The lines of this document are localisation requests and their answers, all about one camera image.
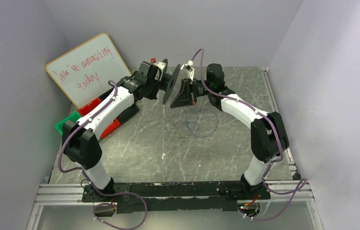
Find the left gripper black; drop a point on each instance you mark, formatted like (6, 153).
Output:
(164, 77)

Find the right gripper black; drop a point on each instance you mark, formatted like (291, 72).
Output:
(191, 96)

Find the black spool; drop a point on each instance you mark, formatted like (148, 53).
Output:
(168, 81)

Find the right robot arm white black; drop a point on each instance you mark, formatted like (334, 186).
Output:
(267, 132)

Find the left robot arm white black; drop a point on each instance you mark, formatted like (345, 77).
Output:
(88, 155)

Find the black bin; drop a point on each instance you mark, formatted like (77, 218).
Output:
(127, 114)

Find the whiteboard with red writing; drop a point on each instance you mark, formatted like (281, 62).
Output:
(83, 73)

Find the green bin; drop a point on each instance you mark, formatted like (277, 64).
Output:
(77, 129)

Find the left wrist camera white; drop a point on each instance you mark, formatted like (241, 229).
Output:
(162, 67)

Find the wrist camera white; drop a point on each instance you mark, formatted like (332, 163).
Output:
(162, 67)
(189, 70)

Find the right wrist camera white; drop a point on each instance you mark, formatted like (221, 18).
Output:
(189, 70)

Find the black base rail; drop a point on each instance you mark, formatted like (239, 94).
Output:
(170, 196)

